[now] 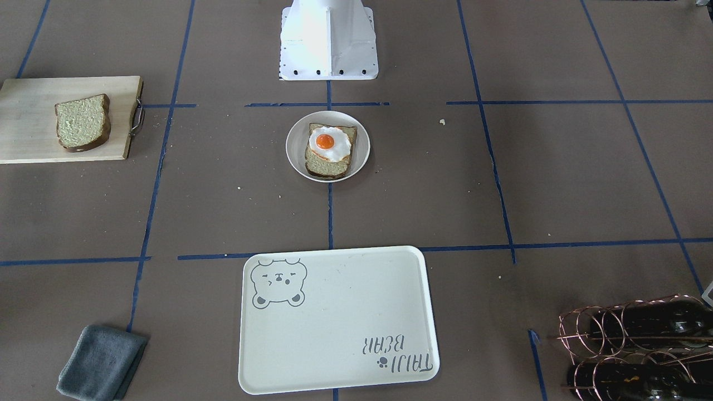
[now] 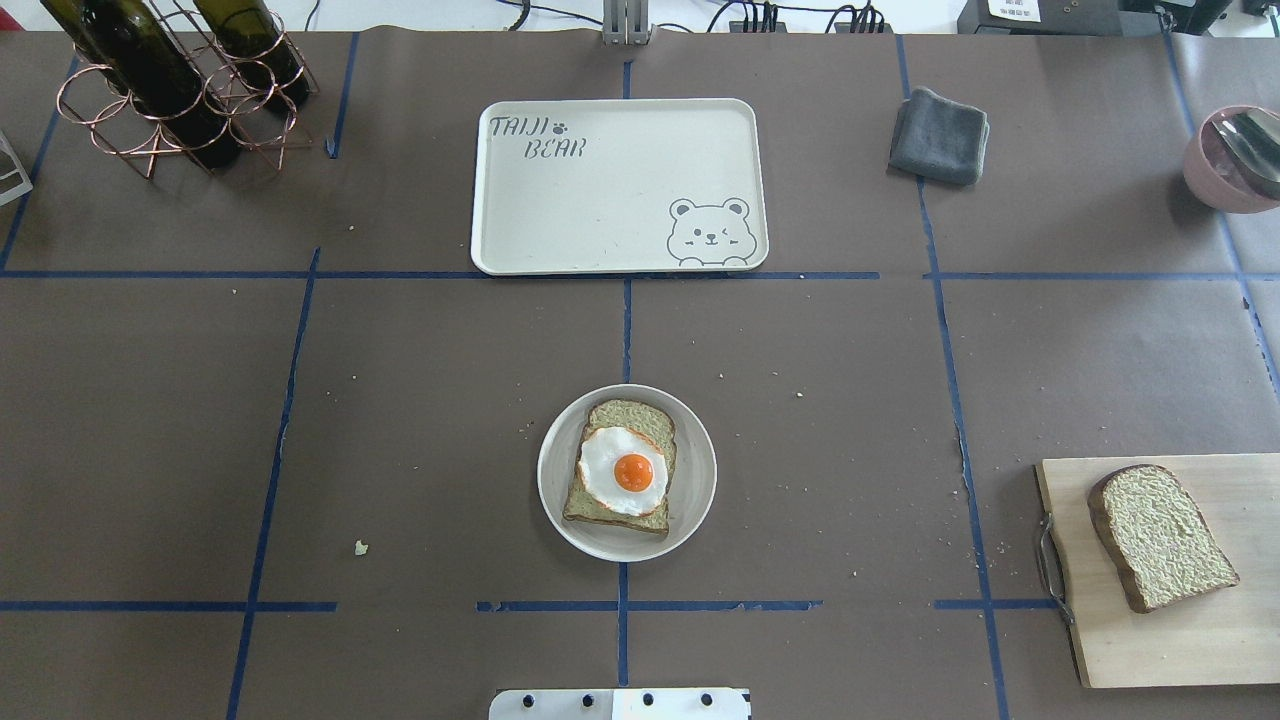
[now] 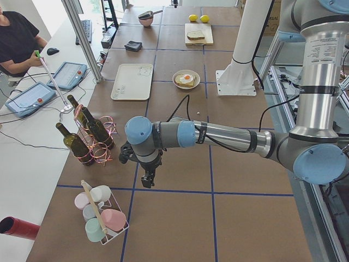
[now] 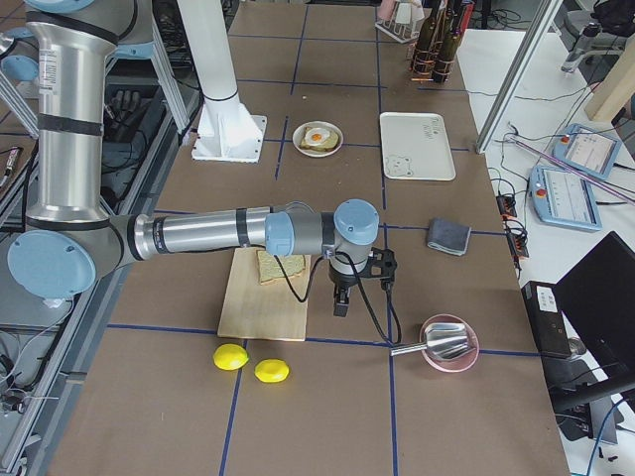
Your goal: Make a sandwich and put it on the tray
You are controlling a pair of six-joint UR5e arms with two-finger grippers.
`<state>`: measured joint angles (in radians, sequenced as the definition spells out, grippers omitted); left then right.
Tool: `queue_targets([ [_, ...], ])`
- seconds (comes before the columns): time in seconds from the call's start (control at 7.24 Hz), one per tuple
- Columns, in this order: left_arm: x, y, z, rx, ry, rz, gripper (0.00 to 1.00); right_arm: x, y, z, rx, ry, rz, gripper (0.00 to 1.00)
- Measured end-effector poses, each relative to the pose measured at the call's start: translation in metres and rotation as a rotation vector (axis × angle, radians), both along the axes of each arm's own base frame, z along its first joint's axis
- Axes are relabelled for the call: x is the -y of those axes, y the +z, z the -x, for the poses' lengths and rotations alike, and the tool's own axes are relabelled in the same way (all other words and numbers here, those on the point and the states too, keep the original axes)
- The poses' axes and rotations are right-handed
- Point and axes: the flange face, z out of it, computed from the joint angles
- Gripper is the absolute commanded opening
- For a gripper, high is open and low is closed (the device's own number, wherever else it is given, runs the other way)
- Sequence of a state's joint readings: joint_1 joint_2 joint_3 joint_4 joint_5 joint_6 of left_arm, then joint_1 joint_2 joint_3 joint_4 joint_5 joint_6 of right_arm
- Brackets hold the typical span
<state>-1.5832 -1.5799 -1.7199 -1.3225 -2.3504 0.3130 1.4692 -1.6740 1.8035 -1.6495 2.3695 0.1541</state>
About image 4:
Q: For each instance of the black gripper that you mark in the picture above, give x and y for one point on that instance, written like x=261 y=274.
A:
x=342 y=284

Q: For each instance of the white round plate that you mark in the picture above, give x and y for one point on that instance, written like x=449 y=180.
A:
x=297 y=136

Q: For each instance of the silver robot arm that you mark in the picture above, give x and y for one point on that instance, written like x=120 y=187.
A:
x=70 y=241

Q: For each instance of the white bear tray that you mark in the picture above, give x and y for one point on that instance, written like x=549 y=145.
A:
x=415 y=146

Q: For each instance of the wooden cutting board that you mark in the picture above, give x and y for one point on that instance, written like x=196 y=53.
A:
x=252 y=310

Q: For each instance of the yellow lemon right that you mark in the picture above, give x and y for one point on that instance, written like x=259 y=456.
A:
x=272 y=371

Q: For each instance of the yellow lemon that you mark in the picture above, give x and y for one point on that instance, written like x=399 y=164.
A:
x=230 y=357
x=272 y=371

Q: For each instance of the metal scoop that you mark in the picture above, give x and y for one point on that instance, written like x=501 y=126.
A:
x=444 y=341

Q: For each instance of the pink bowl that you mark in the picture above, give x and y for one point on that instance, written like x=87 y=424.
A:
x=460 y=364

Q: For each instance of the grey folded cloth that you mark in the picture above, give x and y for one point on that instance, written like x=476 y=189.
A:
x=448 y=237

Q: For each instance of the yellow lemon left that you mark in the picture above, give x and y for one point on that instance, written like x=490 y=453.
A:
x=230 y=357

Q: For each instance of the fried egg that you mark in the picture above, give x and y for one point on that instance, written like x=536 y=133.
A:
x=315 y=136

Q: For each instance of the black computer box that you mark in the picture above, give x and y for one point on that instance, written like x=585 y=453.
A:
x=546 y=320

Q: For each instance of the white pillar base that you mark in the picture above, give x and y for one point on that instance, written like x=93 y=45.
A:
x=226 y=131

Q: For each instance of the teach pendant near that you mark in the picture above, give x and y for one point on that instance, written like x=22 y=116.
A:
x=563 y=199

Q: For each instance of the teach pendant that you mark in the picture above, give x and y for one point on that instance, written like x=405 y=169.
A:
x=563 y=199
x=587 y=150

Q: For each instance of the black monitor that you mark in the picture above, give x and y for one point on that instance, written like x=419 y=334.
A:
x=597 y=298

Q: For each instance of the dark wine bottle left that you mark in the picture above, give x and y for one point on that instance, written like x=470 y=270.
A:
x=430 y=26

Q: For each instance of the dark wine bottle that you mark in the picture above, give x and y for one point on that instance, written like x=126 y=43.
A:
x=430 y=26
x=449 y=43

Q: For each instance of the dark wine bottle right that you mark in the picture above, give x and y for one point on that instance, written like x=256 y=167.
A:
x=449 y=43

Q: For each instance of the teach pendant far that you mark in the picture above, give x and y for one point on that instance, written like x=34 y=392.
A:
x=587 y=150

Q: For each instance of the copper wire bottle rack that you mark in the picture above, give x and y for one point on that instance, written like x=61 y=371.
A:
x=427 y=65

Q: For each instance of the white wire dish rack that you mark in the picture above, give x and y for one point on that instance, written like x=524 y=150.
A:
x=401 y=20

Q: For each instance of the aluminium frame post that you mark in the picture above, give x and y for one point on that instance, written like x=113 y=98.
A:
x=539 y=26

